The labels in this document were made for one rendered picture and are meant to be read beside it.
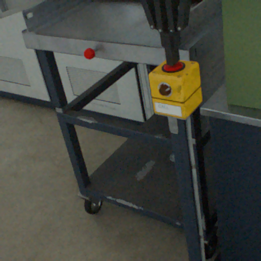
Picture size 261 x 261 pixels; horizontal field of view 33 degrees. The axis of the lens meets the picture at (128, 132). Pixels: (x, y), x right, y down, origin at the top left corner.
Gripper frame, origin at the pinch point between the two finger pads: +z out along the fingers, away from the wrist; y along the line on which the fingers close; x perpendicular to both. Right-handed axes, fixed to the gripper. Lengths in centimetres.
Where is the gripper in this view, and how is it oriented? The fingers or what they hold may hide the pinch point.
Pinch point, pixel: (171, 46)
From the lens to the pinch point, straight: 91.0
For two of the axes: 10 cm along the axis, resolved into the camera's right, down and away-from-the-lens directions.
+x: -5.6, 5.4, -6.3
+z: 1.7, 8.2, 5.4
